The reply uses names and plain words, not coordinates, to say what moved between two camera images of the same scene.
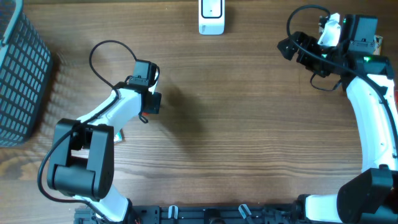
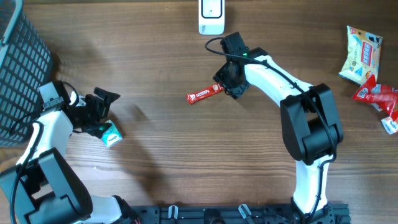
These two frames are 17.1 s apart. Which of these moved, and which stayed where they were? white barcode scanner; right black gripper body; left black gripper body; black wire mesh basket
Moved: right black gripper body; left black gripper body
Stayed: white barcode scanner; black wire mesh basket
